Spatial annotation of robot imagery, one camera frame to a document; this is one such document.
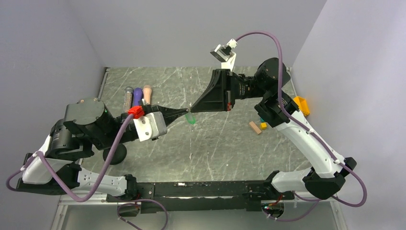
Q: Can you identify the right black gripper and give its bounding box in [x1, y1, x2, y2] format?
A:
[191, 69, 269, 113]

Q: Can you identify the green key tag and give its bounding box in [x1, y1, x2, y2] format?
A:
[185, 113, 196, 125]

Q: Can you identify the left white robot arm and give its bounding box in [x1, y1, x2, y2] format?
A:
[14, 98, 188, 202]

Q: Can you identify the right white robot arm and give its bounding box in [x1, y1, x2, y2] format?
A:
[191, 57, 349, 200]

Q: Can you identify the pink microphone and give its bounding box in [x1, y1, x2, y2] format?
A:
[143, 85, 152, 104]

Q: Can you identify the purple microphone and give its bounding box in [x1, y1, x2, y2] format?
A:
[133, 88, 143, 106]

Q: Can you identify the glitter silver microphone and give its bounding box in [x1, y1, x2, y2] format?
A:
[123, 87, 134, 113]

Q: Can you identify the tan rectangular wooden block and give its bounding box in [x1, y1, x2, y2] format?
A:
[249, 121, 262, 135]

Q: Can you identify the yellow small wooden block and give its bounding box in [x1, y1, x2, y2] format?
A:
[260, 122, 268, 130]

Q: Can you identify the yellow plastic bin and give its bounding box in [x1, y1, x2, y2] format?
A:
[293, 96, 310, 117]

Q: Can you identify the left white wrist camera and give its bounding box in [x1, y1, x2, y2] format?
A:
[133, 112, 168, 142]

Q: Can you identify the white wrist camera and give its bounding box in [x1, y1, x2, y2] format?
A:
[210, 39, 238, 71]
[133, 112, 168, 142]

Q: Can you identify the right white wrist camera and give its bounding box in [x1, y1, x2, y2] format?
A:
[210, 39, 238, 71]

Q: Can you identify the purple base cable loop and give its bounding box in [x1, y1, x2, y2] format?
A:
[116, 199, 169, 230]

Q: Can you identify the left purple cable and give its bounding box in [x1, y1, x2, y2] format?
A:
[6, 114, 135, 203]

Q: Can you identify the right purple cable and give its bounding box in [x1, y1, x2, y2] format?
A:
[236, 31, 368, 208]

